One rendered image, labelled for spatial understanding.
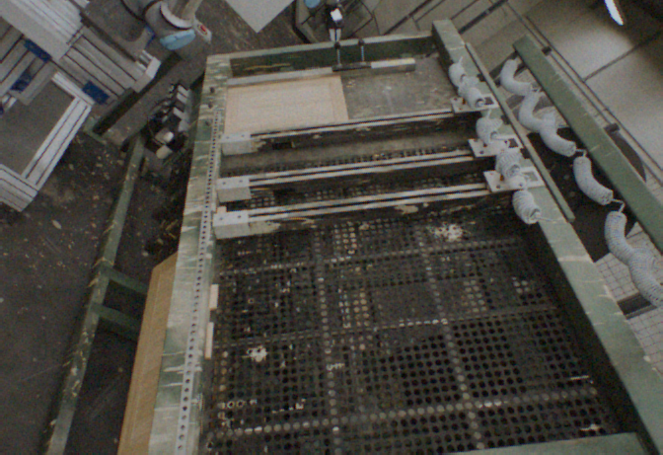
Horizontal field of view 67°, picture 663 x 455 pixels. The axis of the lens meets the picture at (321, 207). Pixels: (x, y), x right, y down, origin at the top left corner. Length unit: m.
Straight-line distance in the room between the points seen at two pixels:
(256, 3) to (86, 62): 4.24
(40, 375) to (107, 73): 1.21
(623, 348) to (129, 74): 1.81
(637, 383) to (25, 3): 2.06
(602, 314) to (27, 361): 2.04
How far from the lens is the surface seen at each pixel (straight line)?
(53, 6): 1.99
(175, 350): 1.59
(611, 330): 1.60
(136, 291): 2.51
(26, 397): 2.31
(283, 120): 2.32
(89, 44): 2.01
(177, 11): 1.77
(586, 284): 1.67
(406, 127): 2.20
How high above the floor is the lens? 1.99
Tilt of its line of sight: 24 degrees down
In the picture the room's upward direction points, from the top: 57 degrees clockwise
